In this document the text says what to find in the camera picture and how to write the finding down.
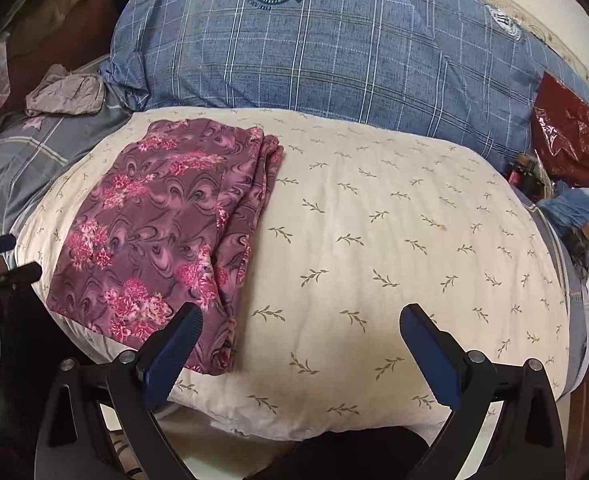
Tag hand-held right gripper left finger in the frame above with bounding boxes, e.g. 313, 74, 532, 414
34, 301, 205, 480

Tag blue plaid pillow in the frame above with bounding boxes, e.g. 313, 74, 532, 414
99, 0, 550, 171

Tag person's dark trousers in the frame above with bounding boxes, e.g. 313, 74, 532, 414
252, 425, 430, 480

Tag cream leaf-print pillow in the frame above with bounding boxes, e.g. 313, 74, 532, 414
12, 106, 572, 441

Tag brown cloth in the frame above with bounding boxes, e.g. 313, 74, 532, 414
2, 0, 122, 106

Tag red plastic bag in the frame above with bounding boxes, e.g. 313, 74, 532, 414
530, 71, 589, 188

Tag pink floral garment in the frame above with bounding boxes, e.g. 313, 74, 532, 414
47, 118, 284, 376

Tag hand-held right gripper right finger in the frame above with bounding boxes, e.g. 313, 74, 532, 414
399, 302, 567, 480

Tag grey crumpled cloth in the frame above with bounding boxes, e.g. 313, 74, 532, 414
24, 64, 106, 117

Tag dark bottle with red label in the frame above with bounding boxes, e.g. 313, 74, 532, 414
508, 155, 536, 187

